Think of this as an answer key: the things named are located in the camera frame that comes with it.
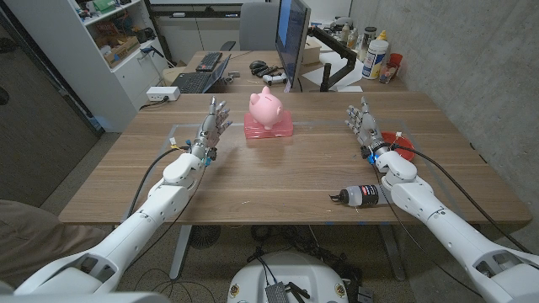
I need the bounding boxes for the grey table leg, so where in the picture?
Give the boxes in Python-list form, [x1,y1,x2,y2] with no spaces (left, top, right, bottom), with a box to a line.
[378,224,406,282]
[168,225,193,281]

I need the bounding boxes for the white power strip box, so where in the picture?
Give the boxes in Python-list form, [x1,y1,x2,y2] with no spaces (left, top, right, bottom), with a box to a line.
[146,86,181,103]

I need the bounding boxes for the white plastic jug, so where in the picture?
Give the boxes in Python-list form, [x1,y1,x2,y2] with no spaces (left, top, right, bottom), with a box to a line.
[361,39,389,81]

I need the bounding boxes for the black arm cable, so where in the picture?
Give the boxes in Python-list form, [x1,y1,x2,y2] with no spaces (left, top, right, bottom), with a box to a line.
[391,143,534,256]
[125,145,193,220]

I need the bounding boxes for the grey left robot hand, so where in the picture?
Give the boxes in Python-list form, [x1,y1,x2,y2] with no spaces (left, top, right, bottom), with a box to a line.
[188,95,233,162]

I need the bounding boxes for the black keyboard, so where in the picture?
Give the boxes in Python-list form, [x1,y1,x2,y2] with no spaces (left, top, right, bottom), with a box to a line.
[195,51,223,73]

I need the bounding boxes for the small beige cardboard box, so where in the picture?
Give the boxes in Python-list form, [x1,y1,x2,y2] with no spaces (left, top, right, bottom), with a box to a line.
[302,36,323,66]

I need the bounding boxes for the clear black-capped squeeze bottle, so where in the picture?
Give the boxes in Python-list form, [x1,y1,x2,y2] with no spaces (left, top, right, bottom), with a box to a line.
[329,183,392,208]

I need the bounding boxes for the pink translucent plastic box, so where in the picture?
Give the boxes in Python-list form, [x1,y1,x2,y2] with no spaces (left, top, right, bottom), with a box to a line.
[243,109,295,140]

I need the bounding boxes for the grey office chair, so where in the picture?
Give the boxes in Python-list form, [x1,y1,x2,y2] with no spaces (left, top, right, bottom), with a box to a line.
[219,2,280,52]

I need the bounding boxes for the pink plastic piggy bank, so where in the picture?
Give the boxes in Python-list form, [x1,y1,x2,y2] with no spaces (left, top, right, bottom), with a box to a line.
[248,86,286,130]

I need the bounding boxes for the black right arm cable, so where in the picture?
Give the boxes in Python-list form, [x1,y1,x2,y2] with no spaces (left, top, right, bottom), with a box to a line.
[391,143,534,256]

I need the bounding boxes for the person's brown trouser leg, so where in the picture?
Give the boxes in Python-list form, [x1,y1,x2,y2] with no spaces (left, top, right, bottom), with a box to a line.
[0,199,110,287]

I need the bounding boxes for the red plastic cup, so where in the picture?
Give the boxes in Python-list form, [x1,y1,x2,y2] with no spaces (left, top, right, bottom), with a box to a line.
[387,52,403,77]

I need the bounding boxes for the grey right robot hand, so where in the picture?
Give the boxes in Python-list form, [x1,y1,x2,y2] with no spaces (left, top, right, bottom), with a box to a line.
[344,96,391,163]

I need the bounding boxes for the dark-lidded tall jar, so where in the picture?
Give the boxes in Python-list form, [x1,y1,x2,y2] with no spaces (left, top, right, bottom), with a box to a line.
[357,26,378,62]

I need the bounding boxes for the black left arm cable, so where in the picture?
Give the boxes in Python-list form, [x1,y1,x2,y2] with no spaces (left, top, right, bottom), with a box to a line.
[125,145,193,220]

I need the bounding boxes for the wooden back desk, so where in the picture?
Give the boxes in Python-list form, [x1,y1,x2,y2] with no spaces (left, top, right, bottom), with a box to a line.
[180,49,408,94]

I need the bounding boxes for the brown cardboard box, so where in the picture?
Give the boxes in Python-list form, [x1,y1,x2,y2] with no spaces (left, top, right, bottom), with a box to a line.
[103,35,141,68]

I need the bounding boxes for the black floor fan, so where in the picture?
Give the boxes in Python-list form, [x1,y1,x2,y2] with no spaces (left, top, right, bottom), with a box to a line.
[188,225,222,250]

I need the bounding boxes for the white shelf cabinet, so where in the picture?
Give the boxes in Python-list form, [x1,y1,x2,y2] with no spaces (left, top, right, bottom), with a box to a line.
[3,0,169,134]

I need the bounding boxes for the black computer monitor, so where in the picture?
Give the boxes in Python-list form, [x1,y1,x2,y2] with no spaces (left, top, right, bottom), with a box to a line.
[275,0,312,89]

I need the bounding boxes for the white paper sheets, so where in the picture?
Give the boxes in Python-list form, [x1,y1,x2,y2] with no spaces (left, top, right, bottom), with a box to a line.
[302,51,364,93]

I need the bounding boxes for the red bowl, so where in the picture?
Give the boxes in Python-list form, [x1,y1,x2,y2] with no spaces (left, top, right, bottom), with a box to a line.
[381,130,417,162]

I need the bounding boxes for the dark open laptop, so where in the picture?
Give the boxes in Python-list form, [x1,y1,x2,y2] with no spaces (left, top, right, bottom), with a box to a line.
[171,53,232,94]

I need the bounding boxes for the white game controller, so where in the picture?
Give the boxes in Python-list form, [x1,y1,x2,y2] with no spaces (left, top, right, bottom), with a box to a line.
[262,72,288,87]

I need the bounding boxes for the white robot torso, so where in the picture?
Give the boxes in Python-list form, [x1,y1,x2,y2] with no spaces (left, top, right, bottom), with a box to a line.
[227,251,350,303]

